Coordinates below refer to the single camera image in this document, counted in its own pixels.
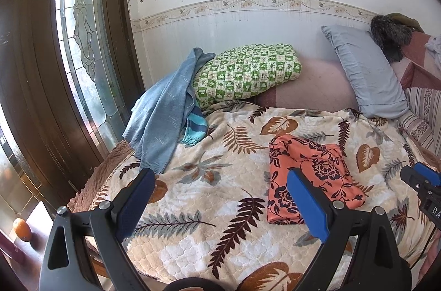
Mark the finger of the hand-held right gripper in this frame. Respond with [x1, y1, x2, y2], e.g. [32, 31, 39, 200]
[400, 166, 431, 195]
[413, 162, 441, 186]

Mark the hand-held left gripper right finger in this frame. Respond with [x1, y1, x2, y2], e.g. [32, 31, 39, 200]
[286, 168, 412, 291]

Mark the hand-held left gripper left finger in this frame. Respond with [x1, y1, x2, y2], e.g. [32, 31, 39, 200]
[39, 168, 157, 291]

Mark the orange floral shirt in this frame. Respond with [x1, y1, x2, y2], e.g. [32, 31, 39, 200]
[267, 134, 366, 225]

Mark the striped sofa cushion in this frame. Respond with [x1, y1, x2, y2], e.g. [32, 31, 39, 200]
[396, 87, 441, 157]

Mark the cream leaf-print blanket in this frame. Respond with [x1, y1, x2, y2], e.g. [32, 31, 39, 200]
[88, 105, 438, 291]

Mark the teal striped cloth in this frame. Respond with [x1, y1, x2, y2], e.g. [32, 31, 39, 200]
[181, 105, 209, 147]

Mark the light blue knit sweater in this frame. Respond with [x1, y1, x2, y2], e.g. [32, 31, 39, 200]
[122, 47, 216, 174]

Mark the white side table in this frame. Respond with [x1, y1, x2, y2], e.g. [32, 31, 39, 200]
[10, 201, 57, 278]

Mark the blue-grey pillow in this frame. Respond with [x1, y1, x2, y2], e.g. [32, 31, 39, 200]
[321, 25, 410, 119]

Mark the pink sofa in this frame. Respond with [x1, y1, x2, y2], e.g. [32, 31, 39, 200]
[255, 33, 441, 157]

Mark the orange fruit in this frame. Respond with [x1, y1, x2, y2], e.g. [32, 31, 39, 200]
[13, 218, 31, 240]

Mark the pale blue cloth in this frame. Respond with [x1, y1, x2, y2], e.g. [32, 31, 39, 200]
[424, 35, 441, 66]

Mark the frosted glass side window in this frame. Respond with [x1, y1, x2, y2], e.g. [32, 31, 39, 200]
[0, 105, 45, 205]

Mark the dark fuzzy cloth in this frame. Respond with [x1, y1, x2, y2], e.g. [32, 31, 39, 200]
[370, 15, 414, 62]

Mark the green checked pillow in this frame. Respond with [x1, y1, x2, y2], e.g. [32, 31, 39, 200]
[193, 43, 303, 111]

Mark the brown cloth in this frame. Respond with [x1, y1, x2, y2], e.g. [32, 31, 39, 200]
[386, 13, 426, 33]

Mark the dark wooden door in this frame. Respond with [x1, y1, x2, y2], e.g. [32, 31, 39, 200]
[0, 0, 145, 209]

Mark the stained glass door window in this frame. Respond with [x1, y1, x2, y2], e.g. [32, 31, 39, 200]
[55, 0, 126, 147]

